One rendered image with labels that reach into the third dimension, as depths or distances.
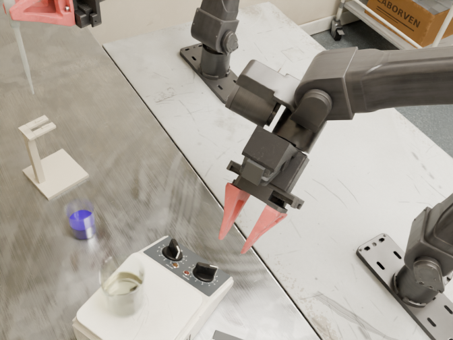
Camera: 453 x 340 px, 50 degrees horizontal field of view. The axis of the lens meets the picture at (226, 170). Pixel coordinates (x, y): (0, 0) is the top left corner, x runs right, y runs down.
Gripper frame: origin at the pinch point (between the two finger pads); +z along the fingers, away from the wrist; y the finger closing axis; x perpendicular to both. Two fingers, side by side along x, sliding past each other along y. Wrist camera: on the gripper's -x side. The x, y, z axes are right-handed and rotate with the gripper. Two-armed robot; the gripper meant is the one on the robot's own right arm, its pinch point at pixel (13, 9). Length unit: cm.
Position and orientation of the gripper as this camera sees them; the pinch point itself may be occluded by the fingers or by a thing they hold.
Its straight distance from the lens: 68.2
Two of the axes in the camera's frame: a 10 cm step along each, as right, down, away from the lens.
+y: 7.1, 5.9, -3.9
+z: -7.0, 5.0, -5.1
